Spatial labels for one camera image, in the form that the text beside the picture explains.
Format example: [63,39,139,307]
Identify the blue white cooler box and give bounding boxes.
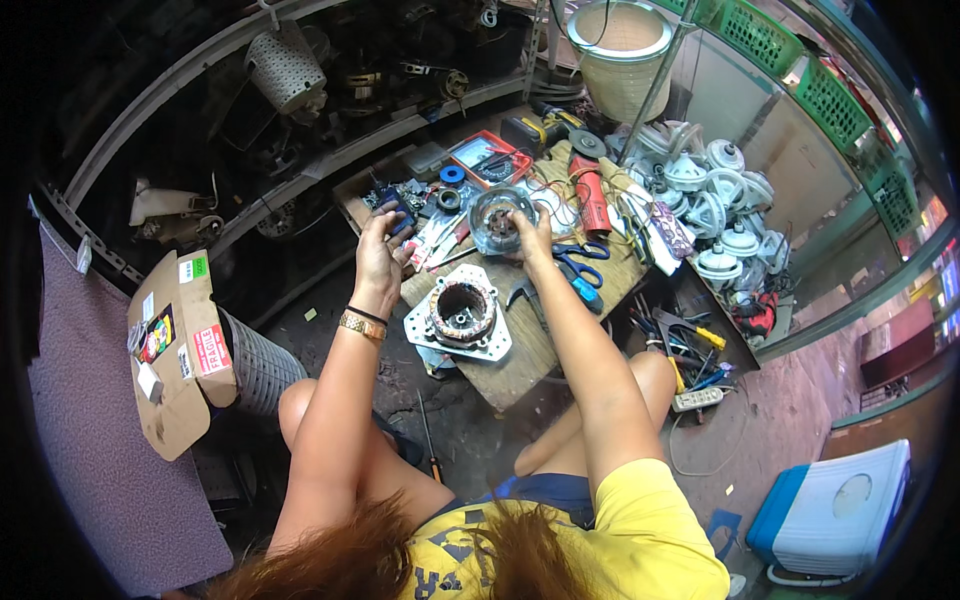
[745,438,913,588]

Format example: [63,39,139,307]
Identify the blue handled scissors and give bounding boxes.
[551,240,612,291]

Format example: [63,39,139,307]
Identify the patterned fabric pouch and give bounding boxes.
[648,201,697,261]

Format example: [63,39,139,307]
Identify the red heat gun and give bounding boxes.
[567,153,615,240]

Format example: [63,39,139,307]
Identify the wooden work board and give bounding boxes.
[332,137,652,414]

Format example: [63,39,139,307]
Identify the person's body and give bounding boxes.
[201,390,732,600]

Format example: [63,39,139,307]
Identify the orange multimeter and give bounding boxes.
[448,129,535,190]

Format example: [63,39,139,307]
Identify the purple floor mat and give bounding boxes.
[28,217,235,600]

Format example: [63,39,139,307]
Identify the tray of small screws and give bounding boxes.
[361,177,430,215]

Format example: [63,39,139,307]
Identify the grey mesh basket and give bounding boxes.
[217,306,309,418]

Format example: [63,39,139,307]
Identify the person's left hand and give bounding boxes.
[351,201,418,313]

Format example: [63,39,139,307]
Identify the pile of white gearbox pulleys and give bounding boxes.
[609,120,792,295]

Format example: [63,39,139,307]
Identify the yellow black power tool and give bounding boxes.
[500,101,607,160]

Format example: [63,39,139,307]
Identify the white perforated drum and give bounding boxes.
[243,18,329,125]

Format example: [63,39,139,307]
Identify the round metal motor housing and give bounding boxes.
[466,185,540,258]

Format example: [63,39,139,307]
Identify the green plastic basket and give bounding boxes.
[791,54,875,155]
[855,135,924,241]
[693,0,805,80]

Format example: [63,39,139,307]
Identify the heap of hand tools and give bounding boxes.
[626,292,740,395]

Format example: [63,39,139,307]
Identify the person's legs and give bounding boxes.
[277,351,680,522]

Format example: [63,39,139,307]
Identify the beige washer tub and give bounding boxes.
[566,0,675,125]

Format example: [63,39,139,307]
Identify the person's right hand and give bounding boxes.
[504,206,557,273]

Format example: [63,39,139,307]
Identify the dark blue handheld device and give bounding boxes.
[375,183,418,238]

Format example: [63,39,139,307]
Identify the black pliers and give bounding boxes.
[504,276,552,335]

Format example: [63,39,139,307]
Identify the gold wrist watch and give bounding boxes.
[337,311,388,343]

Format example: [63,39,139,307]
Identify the blue handled cutter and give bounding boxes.
[558,268,606,316]

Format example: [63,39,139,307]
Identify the copper stator on metal plate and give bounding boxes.
[402,263,514,364]

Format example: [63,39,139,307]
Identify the clear plastic box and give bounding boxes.
[401,141,451,180]

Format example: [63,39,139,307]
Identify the orange handled screwdriver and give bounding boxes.
[415,390,445,485]

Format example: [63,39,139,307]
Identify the white power strip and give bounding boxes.
[671,386,726,414]

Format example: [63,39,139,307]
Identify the metal shelf rack with parts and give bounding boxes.
[30,0,594,301]

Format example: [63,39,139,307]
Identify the red black tool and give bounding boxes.
[729,291,781,340]

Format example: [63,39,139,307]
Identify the brown cardboard box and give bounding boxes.
[126,249,240,462]

